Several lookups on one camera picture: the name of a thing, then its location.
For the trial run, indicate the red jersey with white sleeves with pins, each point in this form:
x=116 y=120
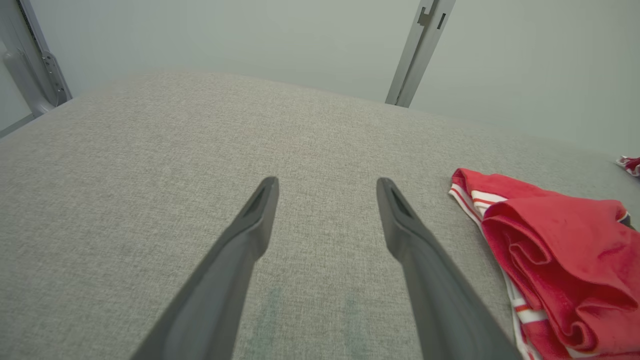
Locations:
x=565 y=250

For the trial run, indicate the grey metal upright post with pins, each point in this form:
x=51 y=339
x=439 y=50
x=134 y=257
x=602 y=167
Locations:
x=417 y=55

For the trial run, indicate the grey metal bracket left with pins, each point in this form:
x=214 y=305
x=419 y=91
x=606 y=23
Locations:
x=30 y=70

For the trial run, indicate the red shorts with white trim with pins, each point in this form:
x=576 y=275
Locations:
x=631 y=165

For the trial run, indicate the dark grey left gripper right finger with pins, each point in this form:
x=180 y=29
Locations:
x=440 y=300

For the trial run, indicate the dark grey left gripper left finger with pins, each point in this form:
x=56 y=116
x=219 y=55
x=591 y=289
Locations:
x=220 y=290

